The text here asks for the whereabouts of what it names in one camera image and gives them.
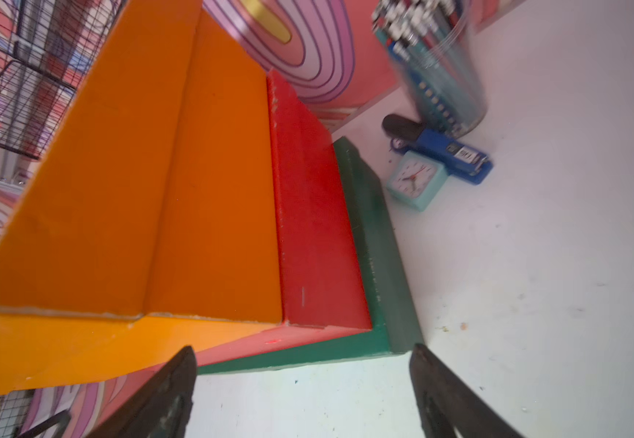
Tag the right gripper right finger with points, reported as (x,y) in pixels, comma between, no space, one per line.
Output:
(446,406)

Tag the blue black stapler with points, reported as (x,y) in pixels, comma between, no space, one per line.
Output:
(462,161)

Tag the small teal alarm clock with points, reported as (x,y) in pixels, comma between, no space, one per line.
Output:
(417,180)

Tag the orange shoebox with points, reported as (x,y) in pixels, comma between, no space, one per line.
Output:
(60,297)

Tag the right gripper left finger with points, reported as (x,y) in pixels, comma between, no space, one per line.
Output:
(161,407)

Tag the black wire basket back wall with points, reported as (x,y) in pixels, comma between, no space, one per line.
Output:
(47,49)

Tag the green shoebox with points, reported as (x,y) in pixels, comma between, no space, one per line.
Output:
(396,328)

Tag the clear cup of pencils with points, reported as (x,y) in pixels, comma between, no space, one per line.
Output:
(428,46)

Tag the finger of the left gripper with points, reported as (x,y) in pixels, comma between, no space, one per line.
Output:
(57,424)

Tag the red shoebox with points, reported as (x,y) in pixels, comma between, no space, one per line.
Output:
(317,219)

